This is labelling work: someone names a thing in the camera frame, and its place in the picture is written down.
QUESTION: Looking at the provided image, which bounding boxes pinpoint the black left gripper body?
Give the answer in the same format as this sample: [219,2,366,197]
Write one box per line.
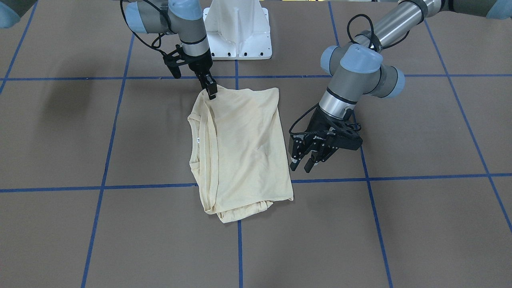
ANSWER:
[294,107,335,146]

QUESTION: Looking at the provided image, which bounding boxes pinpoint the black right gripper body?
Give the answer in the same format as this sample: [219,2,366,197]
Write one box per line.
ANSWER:
[188,50,214,87]

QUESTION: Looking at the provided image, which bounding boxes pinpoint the cream long-sleeve printed shirt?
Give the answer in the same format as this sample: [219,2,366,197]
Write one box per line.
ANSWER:
[187,86,294,224]

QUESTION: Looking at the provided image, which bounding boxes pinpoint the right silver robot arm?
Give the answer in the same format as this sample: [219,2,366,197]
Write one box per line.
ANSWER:
[119,0,218,100]

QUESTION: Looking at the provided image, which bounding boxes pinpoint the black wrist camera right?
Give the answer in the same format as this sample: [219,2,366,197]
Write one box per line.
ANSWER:
[162,44,188,79]

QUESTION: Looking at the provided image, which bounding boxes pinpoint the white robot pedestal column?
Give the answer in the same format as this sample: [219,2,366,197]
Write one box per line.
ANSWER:
[203,0,273,60]

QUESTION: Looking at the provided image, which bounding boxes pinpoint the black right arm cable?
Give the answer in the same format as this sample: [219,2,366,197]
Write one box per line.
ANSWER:
[120,0,176,56]

